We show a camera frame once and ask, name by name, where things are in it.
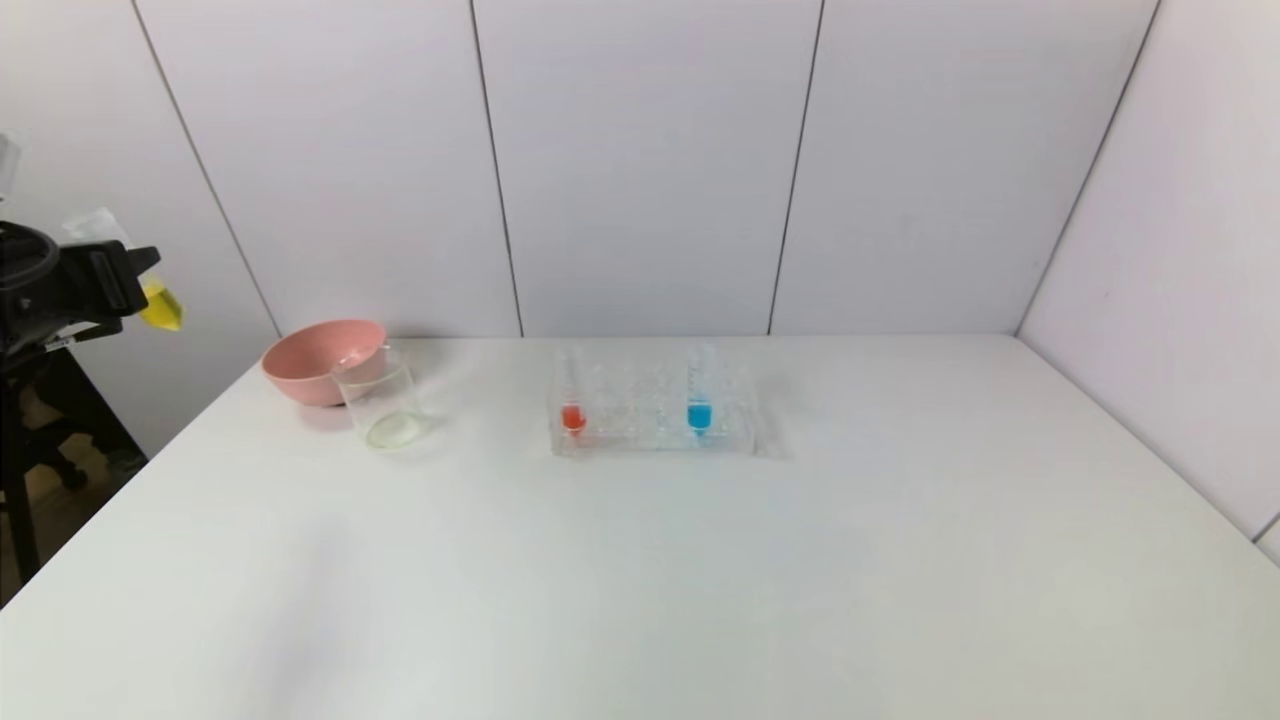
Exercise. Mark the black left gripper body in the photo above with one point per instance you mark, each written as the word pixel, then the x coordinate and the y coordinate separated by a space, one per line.
pixel 107 277

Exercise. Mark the black background furniture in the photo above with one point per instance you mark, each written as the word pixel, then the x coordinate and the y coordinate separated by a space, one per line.
pixel 50 420

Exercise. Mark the clear acrylic test tube rack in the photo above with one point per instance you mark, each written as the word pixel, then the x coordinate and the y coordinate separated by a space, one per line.
pixel 640 435

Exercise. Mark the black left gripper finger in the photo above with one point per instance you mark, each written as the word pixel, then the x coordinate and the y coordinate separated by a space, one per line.
pixel 144 261

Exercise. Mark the test tube with blue pigment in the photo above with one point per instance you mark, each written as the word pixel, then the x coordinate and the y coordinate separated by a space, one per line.
pixel 699 415

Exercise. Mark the pink plastic bowl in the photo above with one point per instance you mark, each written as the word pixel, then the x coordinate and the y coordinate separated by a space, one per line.
pixel 305 365

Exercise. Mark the clear glass beaker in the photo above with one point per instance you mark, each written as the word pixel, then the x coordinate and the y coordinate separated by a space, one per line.
pixel 390 420

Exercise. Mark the test tube with red pigment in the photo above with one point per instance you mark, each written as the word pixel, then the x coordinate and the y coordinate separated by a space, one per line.
pixel 573 417

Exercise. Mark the test tube with yellow pigment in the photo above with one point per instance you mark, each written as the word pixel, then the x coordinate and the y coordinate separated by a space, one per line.
pixel 163 305

